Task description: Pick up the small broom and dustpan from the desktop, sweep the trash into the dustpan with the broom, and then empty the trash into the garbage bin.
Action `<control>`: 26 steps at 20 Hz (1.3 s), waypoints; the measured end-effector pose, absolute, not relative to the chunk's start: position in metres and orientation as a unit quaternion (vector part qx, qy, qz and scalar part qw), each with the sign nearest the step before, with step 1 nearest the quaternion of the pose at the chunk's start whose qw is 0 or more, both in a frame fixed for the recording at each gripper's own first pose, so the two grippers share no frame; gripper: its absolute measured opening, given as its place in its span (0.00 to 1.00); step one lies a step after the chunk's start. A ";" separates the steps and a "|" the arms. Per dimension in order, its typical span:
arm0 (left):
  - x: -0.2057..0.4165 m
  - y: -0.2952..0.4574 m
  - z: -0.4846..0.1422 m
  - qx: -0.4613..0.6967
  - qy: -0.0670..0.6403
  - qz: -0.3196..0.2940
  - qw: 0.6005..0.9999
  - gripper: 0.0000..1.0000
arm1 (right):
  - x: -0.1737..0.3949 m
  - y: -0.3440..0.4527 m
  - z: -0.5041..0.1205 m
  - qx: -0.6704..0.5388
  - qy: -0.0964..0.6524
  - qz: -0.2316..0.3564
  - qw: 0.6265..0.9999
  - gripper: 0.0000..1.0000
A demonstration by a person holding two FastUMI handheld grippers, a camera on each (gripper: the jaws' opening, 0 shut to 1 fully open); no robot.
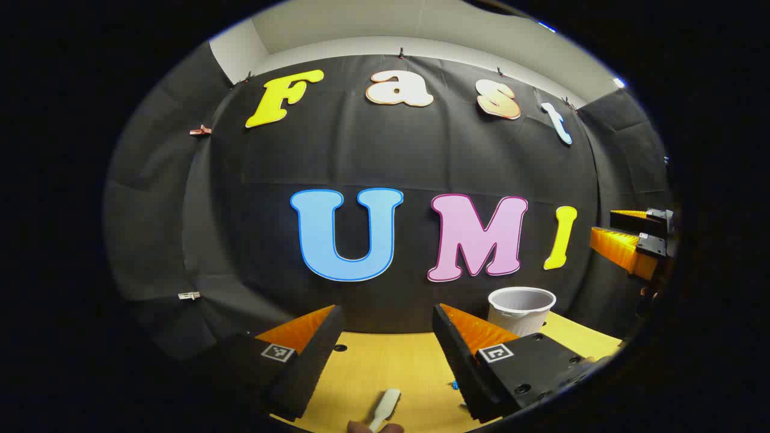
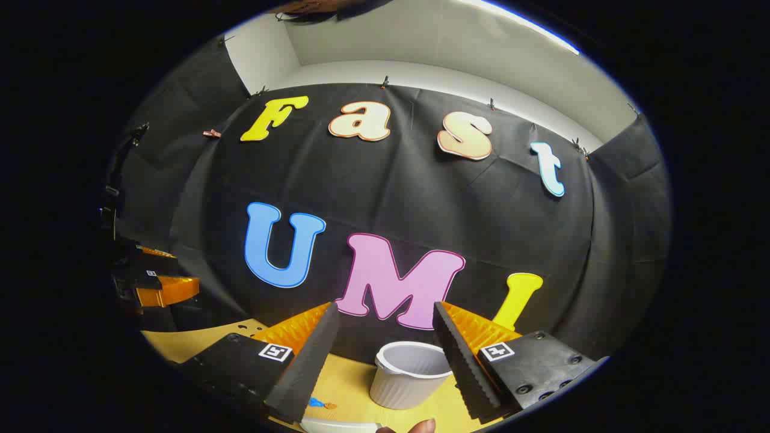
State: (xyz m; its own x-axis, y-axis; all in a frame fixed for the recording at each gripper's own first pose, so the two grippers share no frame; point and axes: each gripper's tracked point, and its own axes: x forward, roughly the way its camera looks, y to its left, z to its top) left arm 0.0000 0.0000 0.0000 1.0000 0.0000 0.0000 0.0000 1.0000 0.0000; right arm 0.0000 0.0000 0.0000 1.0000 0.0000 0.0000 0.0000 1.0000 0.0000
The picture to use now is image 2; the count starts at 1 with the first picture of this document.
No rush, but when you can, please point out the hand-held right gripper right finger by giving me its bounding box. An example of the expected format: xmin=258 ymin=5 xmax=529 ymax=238
xmin=432 ymin=301 xmax=609 ymax=422

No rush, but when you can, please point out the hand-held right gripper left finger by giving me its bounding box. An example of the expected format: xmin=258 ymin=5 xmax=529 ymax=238
xmin=174 ymin=302 xmax=341 ymax=425

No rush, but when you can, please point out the light grey dustpan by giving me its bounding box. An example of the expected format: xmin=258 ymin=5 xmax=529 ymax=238
xmin=300 ymin=417 xmax=383 ymax=433

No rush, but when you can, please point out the white ribbed garbage bin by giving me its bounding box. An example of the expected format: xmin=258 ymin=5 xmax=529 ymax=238
xmin=369 ymin=341 xmax=454 ymax=411

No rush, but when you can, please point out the wooden desktop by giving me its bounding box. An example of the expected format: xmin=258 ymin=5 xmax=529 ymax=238
xmin=141 ymin=319 xmax=500 ymax=433

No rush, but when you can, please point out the black backdrop stand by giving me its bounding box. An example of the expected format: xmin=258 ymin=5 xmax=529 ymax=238
xmin=99 ymin=122 xmax=150 ymax=241

